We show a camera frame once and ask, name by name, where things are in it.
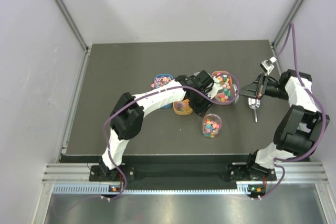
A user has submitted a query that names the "clear round jar lid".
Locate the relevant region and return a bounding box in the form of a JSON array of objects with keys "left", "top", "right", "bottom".
[{"left": 233, "top": 83, "right": 239, "bottom": 104}]

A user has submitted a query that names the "pink tray of star candies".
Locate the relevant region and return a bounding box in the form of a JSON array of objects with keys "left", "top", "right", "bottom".
[{"left": 212, "top": 70, "right": 238, "bottom": 104}]

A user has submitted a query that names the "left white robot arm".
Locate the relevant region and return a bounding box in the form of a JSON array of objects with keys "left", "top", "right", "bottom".
[{"left": 99, "top": 70, "right": 223, "bottom": 180}]

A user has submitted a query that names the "yellow tray of popsicle candies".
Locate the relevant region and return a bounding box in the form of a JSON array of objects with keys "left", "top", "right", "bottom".
[{"left": 173, "top": 99, "right": 193, "bottom": 115}]

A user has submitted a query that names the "grey slotted cable duct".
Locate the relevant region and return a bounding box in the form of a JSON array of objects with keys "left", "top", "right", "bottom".
[{"left": 52, "top": 184, "right": 266, "bottom": 195}]

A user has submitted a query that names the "blue tray of lollipops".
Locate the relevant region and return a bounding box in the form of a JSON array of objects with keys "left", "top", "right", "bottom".
[{"left": 153, "top": 73, "right": 174, "bottom": 109}]

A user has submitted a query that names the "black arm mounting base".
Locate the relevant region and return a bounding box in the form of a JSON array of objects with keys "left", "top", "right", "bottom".
[{"left": 89, "top": 163, "right": 277, "bottom": 182}]

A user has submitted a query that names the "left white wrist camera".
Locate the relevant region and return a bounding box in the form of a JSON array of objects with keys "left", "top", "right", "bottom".
[{"left": 204, "top": 82, "right": 223, "bottom": 99}]

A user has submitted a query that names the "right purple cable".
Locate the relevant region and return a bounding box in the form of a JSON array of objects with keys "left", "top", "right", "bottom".
[{"left": 272, "top": 22, "right": 331, "bottom": 200}]

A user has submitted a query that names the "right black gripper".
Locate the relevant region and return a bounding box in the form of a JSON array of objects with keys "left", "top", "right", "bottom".
[{"left": 236, "top": 73, "right": 290, "bottom": 101}]

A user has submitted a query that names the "clear plastic jar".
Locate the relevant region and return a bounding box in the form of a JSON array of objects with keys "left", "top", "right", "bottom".
[{"left": 202, "top": 113, "right": 222, "bottom": 138}]

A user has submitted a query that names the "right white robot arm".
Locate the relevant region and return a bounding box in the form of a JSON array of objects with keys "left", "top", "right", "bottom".
[{"left": 239, "top": 69, "right": 330, "bottom": 180}]

